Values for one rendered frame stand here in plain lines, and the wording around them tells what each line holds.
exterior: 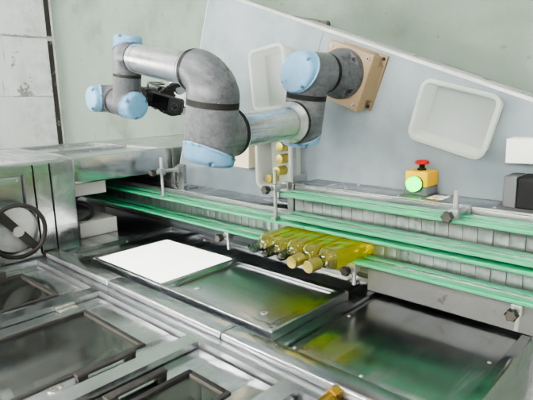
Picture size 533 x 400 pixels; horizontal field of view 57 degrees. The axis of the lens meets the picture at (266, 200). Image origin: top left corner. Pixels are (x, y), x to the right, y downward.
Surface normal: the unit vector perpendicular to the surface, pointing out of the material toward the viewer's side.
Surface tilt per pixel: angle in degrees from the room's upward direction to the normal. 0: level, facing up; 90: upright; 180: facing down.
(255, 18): 0
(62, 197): 90
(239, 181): 0
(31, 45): 90
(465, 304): 0
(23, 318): 90
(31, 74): 90
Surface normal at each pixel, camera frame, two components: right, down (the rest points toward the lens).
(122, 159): 0.73, 0.12
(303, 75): -0.68, 0.03
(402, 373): -0.02, -0.98
